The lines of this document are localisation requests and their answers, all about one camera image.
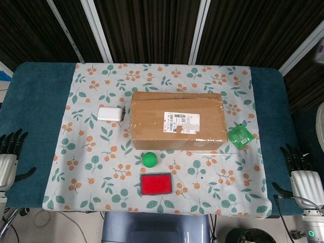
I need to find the red ink pad case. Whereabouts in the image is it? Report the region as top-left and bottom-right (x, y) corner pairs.
(140, 172), (174, 196)

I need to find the floral tablecloth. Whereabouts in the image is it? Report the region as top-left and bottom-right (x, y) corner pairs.
(42, 62), (273, 219)

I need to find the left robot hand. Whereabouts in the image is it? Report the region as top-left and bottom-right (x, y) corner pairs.
(0, 128), (37, 192)

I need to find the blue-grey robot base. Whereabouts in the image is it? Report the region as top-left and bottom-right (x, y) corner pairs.
(101, 212), (211, 243)

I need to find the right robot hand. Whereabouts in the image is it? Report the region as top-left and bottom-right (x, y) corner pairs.
(272, 143), (321, 203)

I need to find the white rectangular case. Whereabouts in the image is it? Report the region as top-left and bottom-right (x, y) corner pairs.
(97, 106), (126, 122)

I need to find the green plastic packet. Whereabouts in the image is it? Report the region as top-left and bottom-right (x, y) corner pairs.
(227, 124), (255, 150)

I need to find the white crate with blue contents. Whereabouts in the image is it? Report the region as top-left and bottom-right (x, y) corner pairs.
(0, 60), (13, 84)

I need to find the teal table cover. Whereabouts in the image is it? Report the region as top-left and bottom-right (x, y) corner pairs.
(0, 62), (312, 217)

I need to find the white metal frame post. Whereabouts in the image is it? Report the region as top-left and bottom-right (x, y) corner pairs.
(278, 25), (324, 76)
(80, 0), (113, 63)
(188, 0), (211, 65)

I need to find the brown cardboard box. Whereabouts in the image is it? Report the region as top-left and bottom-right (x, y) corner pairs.
(129, 91), (229, 150)

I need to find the thin grey frame post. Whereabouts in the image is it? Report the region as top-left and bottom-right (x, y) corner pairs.
(47, 0), (85, 63)

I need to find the green ball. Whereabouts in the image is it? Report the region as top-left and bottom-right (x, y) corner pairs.
(141, 151), (159, 168)

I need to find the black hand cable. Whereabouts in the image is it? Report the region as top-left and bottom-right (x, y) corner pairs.
(273, 194), (296, 243)

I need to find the black round bin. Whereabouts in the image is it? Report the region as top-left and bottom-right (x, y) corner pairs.
(227, 227), (266, 243)

